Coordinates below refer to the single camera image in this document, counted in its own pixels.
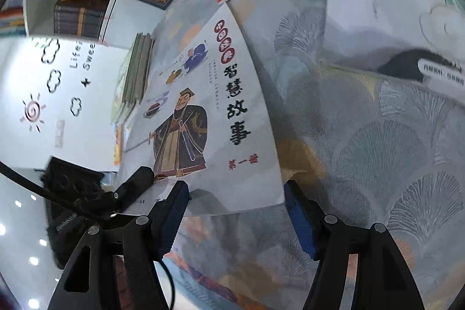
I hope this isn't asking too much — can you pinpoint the stack of books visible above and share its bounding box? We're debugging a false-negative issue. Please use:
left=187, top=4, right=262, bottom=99
left=111, top=32, right=155, bottom=124

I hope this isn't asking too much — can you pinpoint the white wall switch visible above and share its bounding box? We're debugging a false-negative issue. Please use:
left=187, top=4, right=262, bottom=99
left=56, top=119, right=67, bottom=148

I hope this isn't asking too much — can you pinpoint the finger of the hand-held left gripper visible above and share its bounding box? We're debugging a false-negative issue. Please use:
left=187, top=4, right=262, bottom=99
left=76, top=166, right=155, bottom=215

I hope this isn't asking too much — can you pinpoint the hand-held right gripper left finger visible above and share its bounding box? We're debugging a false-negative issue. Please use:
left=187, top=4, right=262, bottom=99
left=47, top=181, right=190, bottom=310

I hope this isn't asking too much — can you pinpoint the white warrior illustrated book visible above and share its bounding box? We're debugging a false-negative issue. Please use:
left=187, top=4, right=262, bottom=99
left=124, top=3, right=286, bottom=217

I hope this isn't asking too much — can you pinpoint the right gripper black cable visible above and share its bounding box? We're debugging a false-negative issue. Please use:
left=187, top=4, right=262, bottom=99
left=159, top=258, right=179, bottom=310

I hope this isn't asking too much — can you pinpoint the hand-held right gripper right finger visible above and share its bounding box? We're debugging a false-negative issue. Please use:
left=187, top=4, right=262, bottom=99
left=284, top=180, right=425, bottom=310

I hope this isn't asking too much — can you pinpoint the orange cartoon cover book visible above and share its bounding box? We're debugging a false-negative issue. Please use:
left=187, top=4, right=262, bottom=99
left=112, top=123, right=126, bottom=166

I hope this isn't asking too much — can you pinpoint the black wall lettering decal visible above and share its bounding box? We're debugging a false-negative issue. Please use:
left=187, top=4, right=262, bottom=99
left=69, top=39, right=96, bottom=73

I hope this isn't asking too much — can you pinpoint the sun wall decal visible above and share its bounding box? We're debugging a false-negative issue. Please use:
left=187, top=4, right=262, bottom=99
left=20, top=93, right=47, bottom=133

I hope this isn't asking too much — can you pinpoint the white book with girl drawing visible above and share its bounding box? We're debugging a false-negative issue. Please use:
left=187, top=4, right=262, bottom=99
left=320, top=0, right=465, bottom=87

